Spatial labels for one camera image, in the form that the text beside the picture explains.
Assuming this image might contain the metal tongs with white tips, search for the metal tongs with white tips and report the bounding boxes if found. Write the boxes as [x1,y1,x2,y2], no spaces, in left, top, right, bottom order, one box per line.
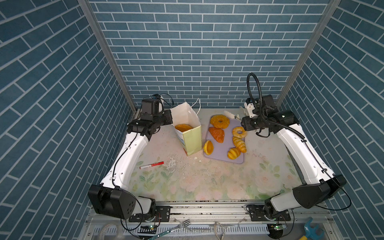
[224,111,242,121]

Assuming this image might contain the large sesame oval bread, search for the large sesame oval bread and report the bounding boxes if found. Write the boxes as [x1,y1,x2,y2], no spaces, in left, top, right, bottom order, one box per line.
[175,124,193,133]

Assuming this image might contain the floral paper bag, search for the floral paper bag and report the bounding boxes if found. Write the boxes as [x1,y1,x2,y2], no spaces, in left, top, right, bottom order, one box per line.
[171,99,202,156]

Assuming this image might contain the small round yellow bun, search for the small round yellow bun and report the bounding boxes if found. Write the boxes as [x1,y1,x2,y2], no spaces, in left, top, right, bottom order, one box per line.
[204,140,214,156]

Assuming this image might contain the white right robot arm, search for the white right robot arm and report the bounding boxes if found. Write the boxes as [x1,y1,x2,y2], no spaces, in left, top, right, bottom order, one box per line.
[241,110,347,217]

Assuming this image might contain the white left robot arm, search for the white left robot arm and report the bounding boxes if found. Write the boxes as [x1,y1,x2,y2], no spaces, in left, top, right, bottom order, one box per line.
[88,110,173,221]

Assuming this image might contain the dark orange crusty bread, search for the dark orange crusty bread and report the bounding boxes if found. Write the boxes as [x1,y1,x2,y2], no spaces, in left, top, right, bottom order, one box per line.
[209,127,225,143]

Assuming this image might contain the golden croissant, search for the golden croissant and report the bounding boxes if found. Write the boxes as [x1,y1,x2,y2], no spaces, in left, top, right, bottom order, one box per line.
[233,136,247,153]

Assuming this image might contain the lilac plastic tray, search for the lilac plastic tray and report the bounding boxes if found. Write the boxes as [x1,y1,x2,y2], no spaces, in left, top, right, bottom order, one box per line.
[203,120,245,164]

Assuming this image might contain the striped yellow bun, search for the striped yellow bun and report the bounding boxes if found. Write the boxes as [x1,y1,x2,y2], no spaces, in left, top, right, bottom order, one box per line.
[228,148,242,160]

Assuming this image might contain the red white marker pen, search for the red white marker pen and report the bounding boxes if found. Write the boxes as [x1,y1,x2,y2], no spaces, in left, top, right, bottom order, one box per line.
[140,162,164,169]

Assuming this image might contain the metal fork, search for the metal fork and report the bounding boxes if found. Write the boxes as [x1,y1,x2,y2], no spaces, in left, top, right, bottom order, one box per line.
[149,220,191,240]

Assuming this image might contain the blue toy wrench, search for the blue toy wrench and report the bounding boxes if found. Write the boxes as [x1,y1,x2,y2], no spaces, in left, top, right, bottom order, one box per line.
[299,217,325,240]

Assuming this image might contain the pale bagel ring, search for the pale bagel ring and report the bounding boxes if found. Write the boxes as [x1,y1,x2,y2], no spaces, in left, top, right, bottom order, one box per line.
[231,125,248,139]

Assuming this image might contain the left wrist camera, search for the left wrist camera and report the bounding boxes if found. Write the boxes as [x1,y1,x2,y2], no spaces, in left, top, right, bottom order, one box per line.
[140,94,165,122]

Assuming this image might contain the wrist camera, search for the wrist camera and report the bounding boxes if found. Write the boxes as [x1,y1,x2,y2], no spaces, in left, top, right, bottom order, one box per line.
[140,94,165,122]
[244,95,278,118]

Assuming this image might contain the black corrugated cable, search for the black corrugated cable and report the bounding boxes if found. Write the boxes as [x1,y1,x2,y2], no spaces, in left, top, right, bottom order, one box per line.
[246,72,307,142]

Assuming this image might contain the orange ring bread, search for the orange ring bread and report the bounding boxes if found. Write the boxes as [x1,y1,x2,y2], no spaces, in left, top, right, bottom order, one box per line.
[210,115,230,129]

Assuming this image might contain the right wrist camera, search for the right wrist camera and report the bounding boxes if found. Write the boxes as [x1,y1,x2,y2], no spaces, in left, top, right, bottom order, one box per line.
[244,95,278,118]

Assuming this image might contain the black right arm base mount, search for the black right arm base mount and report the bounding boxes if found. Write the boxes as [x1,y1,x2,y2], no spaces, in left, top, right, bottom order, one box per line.
[245,205,291,222]

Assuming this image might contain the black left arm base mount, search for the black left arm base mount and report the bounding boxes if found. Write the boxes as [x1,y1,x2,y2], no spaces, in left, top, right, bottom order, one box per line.
[129,206,171,223]

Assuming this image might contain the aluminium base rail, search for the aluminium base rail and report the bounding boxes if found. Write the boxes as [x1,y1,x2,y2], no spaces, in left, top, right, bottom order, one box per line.
[79,201,342,240]

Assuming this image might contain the aluminium corner post right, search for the aluminium corner post right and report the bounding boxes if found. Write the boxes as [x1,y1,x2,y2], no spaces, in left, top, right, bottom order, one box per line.
[276,0,341,107]

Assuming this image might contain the aluminium corner post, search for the aluminium corner post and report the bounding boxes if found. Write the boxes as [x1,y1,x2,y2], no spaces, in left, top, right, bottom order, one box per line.
[78,0,137,115]
[276,0,341,107]

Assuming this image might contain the aluminium corner post left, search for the aluminium corner post left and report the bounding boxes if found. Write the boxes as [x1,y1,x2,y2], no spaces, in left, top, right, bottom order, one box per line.
[78,0,137,115]

